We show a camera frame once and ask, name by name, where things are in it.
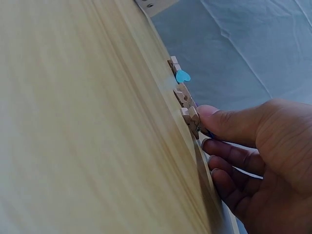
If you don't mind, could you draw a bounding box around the wooden clothespin purple heart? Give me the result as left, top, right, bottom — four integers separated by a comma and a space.
179, 105, 212, 140

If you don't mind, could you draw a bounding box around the person's right hand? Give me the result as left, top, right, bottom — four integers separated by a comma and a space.
196, 98, 312, 234

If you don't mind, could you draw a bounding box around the small wooden clothespin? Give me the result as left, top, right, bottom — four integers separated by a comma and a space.
172, 82, 195, 108

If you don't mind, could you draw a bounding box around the wooden clothespin blue heart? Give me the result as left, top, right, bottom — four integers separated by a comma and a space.
167, 55, 192, 85

